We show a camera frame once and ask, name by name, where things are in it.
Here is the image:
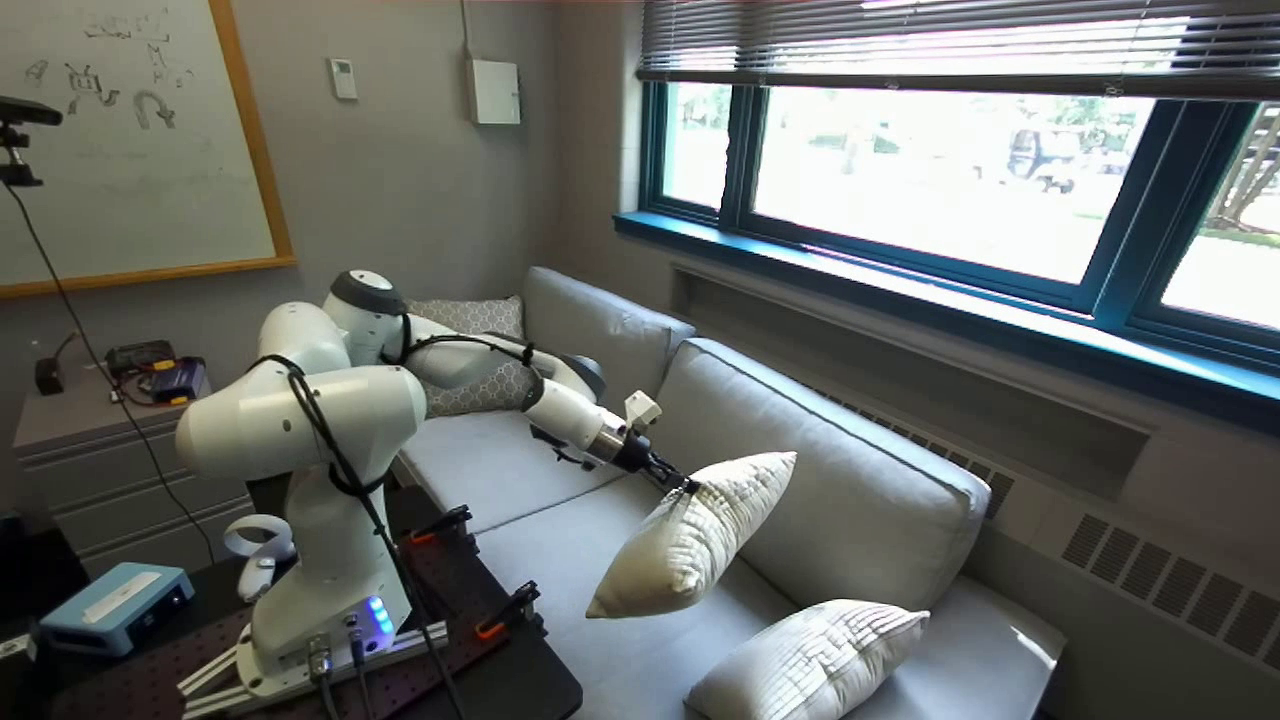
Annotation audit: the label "grey window blinds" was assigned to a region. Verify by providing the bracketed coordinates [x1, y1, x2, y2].
[635, 0, 1280, 98]

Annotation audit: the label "wall radiator vent grille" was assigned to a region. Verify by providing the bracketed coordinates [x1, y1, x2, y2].
[1056, 503, 1280, 677]

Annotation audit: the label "white wall thermostat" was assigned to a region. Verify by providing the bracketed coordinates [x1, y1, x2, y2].
[325, 51, 364, 108]

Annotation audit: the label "white VR controller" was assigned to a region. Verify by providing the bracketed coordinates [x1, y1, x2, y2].
[215, 512, 299, 602]

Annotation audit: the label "black orange clamp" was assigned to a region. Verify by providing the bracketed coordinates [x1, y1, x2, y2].
[397, 499, 475, 552]
[470, 576, 545, 644]

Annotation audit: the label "grey drawer cabinet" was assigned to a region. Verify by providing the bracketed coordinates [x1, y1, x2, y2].
[9, 355, 254, 581]

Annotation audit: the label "small black object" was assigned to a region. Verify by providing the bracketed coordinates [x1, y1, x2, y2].
[31, 333, 75, 400]

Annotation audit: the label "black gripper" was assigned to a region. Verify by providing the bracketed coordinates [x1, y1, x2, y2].
[610, 427, 691, 494]

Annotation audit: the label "light blue box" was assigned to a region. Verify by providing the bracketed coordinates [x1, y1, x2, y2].
[35, 555, 200, 660]

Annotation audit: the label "lattice patterned pillow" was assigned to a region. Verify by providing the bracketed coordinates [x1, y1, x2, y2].
[408, 291, 545, 420]

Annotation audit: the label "white wall box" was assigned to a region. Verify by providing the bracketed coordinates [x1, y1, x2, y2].
[459, 51, 526, 131]

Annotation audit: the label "grey fabric sofa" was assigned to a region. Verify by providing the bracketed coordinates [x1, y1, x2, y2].
[384, 259, 1070, 720]

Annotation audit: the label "wood framed whiteboard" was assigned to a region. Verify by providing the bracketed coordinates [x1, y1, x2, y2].
[0, 0, 299, 305]

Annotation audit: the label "cream striped pillow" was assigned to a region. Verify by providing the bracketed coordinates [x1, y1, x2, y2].
[678, 595, 930, 720]
[584, 446, 798, 625]

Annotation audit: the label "black orange electronic device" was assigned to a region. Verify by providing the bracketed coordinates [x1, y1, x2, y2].
[102, 335, 215, 406]

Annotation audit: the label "black camera on stand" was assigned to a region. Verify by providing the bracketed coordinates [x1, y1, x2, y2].
[0, 91, 67, 190]

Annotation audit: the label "blue framed wide window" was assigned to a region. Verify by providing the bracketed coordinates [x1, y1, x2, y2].
[610, 70, 1280, 402]

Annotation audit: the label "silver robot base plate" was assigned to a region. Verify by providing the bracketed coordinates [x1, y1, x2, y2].
[174, 615, 457, 716]

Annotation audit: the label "black robot table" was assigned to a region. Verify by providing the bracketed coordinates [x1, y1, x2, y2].
[75, 514, 587, 720]

